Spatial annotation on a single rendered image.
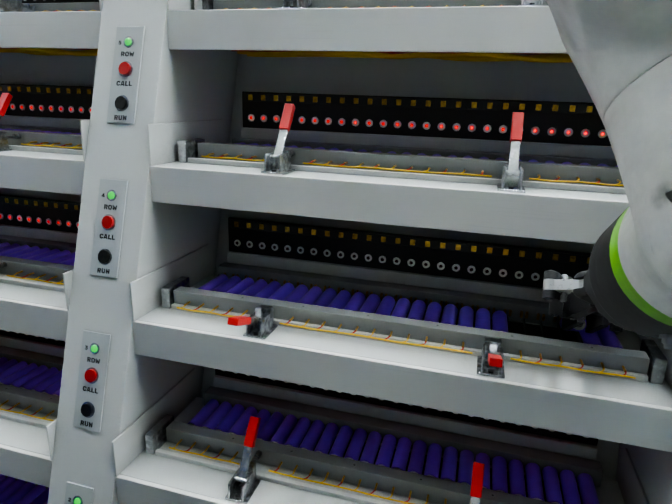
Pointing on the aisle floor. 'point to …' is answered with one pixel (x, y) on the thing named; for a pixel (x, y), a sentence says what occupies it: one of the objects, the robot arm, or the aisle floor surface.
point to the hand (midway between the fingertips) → (585, 314)
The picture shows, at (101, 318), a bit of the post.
